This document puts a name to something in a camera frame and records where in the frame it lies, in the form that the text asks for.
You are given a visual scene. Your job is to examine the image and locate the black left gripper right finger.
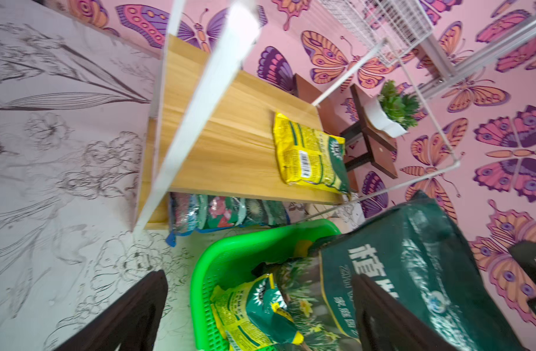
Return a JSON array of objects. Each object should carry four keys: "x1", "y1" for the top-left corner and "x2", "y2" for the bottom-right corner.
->
[{"x1": 351, "y1": 275, "x2": 455, "y2": 350}]

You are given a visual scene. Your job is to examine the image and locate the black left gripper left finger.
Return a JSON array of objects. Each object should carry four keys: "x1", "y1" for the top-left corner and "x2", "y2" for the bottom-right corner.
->
[{"x1": 57, "y1": 270, "x2": 168, "y2": 350}]

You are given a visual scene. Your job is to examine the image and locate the dark green fertilizer bag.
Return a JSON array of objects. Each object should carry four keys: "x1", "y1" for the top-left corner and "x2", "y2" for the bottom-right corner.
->
[{"x1": 254, "y1": 190, "x2": 528, "y2": 351}]

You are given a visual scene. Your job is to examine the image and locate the green plastic mesh basket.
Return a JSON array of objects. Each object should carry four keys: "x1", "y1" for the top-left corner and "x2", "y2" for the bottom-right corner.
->
[{"x1": 190, "y1": 219, "x2": 341, "y2": 350}]

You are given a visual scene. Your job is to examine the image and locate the yellow green small bag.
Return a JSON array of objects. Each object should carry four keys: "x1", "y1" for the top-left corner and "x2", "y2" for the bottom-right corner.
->
[
  {"x1": 210, "y1": 273, "x2": 305, "y2": 350},
  {"x1": 273, "y1": 113, "x2": 350, "y2": 194}
]

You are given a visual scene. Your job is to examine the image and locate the floral bag on lower shelf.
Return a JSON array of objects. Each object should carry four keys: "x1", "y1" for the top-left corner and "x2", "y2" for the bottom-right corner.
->
[{"x1": 166, "y1": 192, "x2": 290, "y2": 247}]

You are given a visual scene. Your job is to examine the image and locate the dark brown wooden stand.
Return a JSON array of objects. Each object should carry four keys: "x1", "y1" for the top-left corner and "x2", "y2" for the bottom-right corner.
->
[{"x1": 317, "y1": 86, "x2": 398, "y2": 192}]

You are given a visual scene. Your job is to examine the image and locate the succulents in white pot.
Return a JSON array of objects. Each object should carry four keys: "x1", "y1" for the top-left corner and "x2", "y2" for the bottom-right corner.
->
[{"x1": 363, "y1": 80, "x2": 421, "y2": 138}]

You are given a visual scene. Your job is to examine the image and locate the aluminium cage frame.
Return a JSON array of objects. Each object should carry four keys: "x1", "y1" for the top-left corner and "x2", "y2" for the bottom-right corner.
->
[{"x1": 417, "y1": 14, "x2": 536, "y2": 99}]

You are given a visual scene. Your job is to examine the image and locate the white frame wooden shelf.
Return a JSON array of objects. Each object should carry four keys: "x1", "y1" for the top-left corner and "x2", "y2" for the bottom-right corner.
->
[{"x1": 133, "y1": 1, "x2": 357, "y2": 232}]

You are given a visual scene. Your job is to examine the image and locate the white wire basket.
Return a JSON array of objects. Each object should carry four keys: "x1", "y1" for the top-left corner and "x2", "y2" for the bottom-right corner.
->
[{"x1": 320, "y1": 0, "x2": 433, "y2": 66}]

